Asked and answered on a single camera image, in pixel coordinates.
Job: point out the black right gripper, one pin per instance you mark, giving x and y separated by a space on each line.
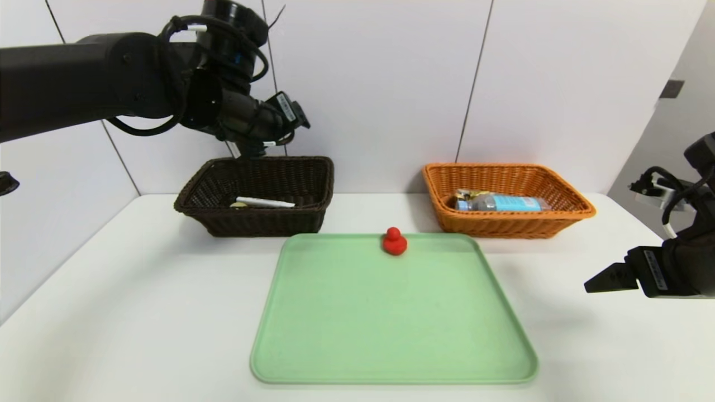
654 271

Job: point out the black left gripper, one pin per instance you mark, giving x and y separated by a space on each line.
287 108

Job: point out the white marker pen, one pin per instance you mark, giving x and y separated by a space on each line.
265 202

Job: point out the water bottle with blue cap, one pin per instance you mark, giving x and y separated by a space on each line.
511 203

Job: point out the red rubber duck toy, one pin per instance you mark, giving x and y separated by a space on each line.
395 244

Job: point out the Ferrero Rocher chocolate pack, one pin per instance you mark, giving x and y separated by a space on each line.
472 194

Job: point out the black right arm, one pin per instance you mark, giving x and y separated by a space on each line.
692 262

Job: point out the orange and black left arm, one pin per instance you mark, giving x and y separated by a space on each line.
84 84

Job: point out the dark brown wicker basket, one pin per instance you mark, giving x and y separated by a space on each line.
251 223

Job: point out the orange wicker basket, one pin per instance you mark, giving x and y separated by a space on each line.
503 226

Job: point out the light green plastic tray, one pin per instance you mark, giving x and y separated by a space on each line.
391 324

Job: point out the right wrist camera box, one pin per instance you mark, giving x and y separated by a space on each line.
659 192

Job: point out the dark wall fixture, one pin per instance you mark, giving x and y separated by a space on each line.
670 89

